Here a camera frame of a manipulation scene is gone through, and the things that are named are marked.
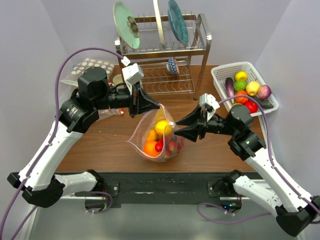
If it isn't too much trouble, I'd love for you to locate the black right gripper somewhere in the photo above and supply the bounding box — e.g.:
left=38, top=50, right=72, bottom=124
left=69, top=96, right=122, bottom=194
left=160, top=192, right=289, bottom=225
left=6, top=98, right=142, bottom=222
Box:
left=174, top=103, right=238, bottom=142

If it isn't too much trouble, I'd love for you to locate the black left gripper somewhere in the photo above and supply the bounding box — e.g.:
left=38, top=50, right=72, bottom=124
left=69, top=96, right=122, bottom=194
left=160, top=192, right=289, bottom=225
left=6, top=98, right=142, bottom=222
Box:
left=94, top=79, right=161, bottom=118

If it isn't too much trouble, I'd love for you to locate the yellow lemon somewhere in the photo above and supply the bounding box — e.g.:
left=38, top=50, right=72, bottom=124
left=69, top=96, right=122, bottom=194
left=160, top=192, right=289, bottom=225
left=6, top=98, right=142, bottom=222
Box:
left=154, top=119, right=173, bottom=137

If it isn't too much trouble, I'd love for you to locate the yellow apple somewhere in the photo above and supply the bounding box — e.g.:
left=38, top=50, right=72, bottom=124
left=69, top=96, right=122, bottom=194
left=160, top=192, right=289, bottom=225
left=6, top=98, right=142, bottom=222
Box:
left=147, top=129, right=158, bottom=142

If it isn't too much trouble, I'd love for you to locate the clear polka dot zip bag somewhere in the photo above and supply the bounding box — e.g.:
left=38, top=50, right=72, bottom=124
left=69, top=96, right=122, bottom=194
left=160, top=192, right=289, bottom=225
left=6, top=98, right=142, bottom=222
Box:
left=127, top=104, right=179, bottom=163

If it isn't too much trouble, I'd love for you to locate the red chili pepper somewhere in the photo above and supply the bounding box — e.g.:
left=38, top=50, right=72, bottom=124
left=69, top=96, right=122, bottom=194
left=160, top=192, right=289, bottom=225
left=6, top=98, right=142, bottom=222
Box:
left=155, top=139, right=164, bottom=152

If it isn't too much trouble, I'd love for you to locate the orange fruit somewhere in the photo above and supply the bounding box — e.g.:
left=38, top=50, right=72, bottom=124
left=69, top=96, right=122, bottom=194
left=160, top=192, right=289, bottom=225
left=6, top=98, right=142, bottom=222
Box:
left=143, top=140, right=161, bottom=157

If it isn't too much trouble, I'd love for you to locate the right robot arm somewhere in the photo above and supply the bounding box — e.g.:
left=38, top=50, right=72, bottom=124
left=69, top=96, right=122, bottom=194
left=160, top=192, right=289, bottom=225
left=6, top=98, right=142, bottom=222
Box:
left=174, top=104, right=320, bottom=237

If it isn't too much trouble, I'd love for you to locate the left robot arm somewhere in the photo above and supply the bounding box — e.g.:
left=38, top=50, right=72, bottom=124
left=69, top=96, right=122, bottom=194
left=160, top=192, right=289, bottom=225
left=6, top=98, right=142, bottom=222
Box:
left=7, top=63, right=160, bottom=208

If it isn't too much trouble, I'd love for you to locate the cream mug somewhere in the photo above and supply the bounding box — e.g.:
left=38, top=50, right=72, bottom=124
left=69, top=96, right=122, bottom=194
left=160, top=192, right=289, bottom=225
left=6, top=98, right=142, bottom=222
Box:
left=111, top=74, right=124, bottom=87

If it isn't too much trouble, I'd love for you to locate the steel dish rack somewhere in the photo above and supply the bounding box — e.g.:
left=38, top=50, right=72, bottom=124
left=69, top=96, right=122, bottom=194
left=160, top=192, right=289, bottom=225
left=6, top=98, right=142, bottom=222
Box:
left=114, top=13, right=212, bottom=100

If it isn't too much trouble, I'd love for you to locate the blue patterned bowl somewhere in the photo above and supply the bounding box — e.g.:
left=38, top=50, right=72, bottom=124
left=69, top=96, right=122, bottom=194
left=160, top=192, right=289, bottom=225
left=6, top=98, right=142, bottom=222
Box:
left=166, top=57, right=180, bottom=76

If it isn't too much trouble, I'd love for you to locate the orange mini pumpkin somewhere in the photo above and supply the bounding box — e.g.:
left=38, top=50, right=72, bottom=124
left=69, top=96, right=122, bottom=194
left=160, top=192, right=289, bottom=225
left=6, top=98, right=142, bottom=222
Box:
left=235, top=90, right=249, bottom=105

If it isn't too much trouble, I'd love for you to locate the purple eggplant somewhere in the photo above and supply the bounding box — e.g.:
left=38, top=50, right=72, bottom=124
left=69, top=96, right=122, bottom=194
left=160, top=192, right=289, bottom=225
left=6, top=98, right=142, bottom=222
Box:
left=225, top=77, right=235, bottom=97

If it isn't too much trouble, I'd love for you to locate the green custard apple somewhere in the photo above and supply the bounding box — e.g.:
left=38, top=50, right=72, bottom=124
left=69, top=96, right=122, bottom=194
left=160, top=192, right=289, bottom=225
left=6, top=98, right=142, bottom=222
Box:
left=233, top=81, right=247, bottom=92

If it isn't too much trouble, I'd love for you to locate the red apple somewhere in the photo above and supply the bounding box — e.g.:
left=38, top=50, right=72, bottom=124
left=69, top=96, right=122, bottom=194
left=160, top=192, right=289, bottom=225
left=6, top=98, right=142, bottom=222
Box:
left=244, top=101, right=259, bottom=114

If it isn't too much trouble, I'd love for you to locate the white plastic fruit basket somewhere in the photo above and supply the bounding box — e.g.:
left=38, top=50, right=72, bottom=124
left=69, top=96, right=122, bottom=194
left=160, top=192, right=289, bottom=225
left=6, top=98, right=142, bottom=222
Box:
left=211, top=61, right=279, bottom=114

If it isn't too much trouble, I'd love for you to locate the pale yellow fruit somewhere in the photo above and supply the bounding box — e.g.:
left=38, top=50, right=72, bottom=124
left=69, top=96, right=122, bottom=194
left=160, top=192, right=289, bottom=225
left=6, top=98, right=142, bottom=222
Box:
left=245, top=81, right=260, bottom=97

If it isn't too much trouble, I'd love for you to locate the dark grey avocado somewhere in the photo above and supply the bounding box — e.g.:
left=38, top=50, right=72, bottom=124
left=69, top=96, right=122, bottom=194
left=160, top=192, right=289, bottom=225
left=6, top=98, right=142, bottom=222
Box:
left=252, top=96, right=274, bottom=110

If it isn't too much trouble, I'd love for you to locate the pile of plastic bags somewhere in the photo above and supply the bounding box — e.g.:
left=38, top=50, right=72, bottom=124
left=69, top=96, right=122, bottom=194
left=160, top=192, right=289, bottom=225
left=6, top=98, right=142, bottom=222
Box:
left=60, top=57, right=120, bottom=120

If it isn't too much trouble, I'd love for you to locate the red onion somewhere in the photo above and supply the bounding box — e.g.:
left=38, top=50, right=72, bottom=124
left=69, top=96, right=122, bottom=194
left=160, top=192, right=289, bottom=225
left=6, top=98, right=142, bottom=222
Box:
left=257, top=85, right=272, bottom=101

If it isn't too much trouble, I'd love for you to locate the mint green floral plate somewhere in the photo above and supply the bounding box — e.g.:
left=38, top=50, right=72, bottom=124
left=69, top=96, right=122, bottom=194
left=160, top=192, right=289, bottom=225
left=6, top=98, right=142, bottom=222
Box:
left=113, top=1, right=140, bottom=50

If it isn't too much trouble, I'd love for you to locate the teal plate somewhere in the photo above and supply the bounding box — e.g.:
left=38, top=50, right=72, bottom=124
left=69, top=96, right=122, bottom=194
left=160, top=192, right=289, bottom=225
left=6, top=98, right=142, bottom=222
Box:
left=167, top=0, right=189, bottom=47

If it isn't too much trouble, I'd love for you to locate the beige plate edge-on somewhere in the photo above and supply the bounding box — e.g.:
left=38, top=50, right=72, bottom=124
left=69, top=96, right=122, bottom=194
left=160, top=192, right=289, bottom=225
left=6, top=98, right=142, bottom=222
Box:
left=152, top=0, right=166, bottom=49

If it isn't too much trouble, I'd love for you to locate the orange handled tool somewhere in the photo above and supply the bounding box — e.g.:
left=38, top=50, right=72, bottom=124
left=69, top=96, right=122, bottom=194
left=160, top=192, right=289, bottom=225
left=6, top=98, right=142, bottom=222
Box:
left=118, top=108, right=124, bottom=116

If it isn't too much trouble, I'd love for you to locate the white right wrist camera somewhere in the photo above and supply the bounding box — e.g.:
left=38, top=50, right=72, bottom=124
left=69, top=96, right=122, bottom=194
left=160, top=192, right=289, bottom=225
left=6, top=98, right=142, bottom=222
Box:
left=199, top=93, right=220, bottom=122

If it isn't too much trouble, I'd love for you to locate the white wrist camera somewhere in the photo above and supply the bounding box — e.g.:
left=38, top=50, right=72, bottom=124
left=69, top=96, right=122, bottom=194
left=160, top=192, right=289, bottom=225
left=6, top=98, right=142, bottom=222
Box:
left=121, top=56, right=144, bottom=95
left=199, top=93, right=220, bottom=122

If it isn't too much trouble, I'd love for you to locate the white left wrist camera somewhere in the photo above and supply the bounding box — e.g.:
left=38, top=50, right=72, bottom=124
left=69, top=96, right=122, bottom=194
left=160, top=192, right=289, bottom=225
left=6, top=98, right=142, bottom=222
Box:
left=121, top=56, right=144, bottom=95

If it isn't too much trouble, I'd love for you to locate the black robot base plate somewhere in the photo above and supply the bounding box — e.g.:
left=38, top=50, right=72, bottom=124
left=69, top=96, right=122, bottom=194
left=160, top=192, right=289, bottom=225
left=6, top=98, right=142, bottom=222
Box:
left=74, top=171, right=253, bottom=209

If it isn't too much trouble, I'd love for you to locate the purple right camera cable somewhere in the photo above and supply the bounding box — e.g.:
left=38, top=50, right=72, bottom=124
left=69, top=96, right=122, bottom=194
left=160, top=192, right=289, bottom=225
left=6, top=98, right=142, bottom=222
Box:
left=196, top=94, right=320, bottom=225

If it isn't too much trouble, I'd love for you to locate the aluminium frame rail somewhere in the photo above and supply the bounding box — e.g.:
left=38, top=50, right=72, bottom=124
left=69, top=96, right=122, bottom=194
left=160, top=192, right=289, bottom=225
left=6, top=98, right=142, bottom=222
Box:
left=18, top=114, right=307, bottom=240

